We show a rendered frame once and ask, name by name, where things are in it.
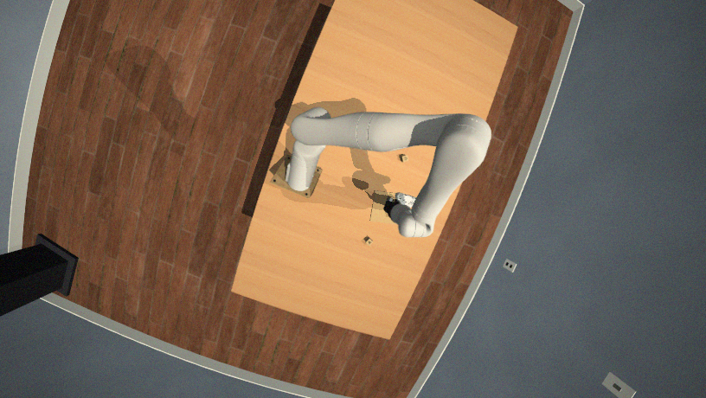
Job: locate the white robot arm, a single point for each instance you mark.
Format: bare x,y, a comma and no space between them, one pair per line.
460,149

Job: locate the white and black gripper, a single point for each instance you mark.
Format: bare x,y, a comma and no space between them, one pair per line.
401,200

